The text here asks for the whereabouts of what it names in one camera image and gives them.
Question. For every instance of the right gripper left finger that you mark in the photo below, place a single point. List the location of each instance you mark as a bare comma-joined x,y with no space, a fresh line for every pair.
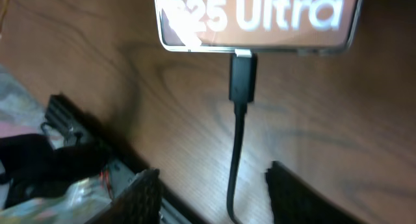
139,203

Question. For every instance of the crumpled clear plastic bag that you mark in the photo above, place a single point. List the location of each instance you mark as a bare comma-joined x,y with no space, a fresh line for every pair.
40,180

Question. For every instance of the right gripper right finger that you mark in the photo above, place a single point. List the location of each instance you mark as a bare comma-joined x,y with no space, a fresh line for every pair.
292,200

